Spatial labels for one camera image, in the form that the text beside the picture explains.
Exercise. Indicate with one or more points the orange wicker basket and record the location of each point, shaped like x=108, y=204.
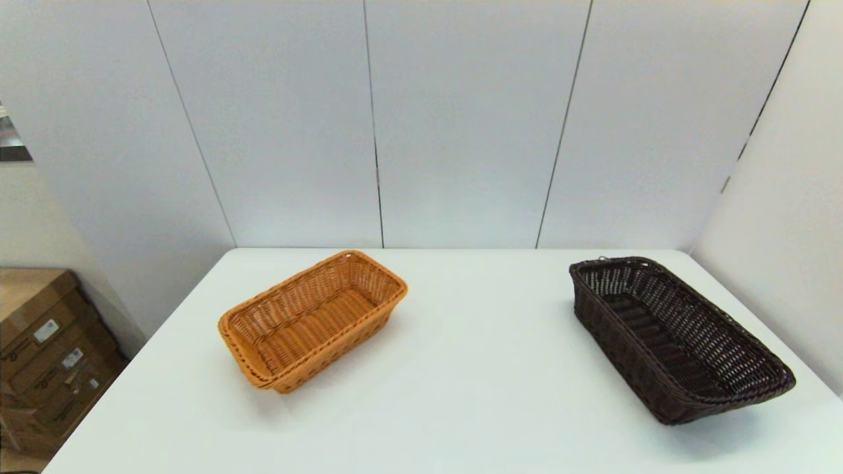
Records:
x=309, y=322

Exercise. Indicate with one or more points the dark brown wicker basket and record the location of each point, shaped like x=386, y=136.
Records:
x=665, y=342

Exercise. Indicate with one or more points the cardboard box with white label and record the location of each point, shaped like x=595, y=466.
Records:
x=26, y=296
x=46, y=421
x=39, y=368

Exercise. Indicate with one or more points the dark metal window ledge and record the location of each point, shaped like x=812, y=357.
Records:
x=12, y=148

